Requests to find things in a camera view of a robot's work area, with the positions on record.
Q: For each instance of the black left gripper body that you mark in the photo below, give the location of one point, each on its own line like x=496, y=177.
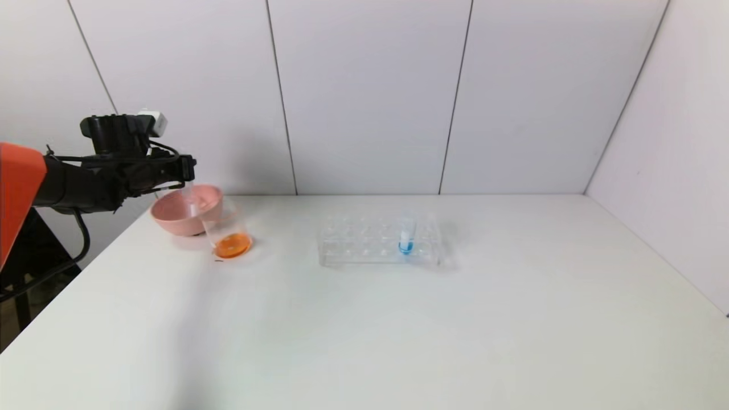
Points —
x=186, y=168

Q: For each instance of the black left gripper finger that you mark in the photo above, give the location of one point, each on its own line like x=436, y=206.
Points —
x=185, y=169

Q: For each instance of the test tube with red pigment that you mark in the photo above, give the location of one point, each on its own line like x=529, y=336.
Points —
x=199, y=209

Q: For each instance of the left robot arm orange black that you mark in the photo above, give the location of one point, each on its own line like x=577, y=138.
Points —
x=68, y=185

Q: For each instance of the clear glass beaker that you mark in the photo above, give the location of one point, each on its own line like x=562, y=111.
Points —
x=232, y=245

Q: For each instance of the clear acrylic test tube rack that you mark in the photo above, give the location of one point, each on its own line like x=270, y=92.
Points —
x=364, y=247

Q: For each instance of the test tube with blue pigment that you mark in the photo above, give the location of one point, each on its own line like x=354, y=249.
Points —
x=405, y=245

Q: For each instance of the pink bowl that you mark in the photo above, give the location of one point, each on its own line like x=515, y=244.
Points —
x=168, y=219

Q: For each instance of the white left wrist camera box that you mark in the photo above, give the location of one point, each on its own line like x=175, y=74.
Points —
x=155, y=122

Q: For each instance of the black furniture frame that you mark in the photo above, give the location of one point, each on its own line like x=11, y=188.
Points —
x=40, y=256

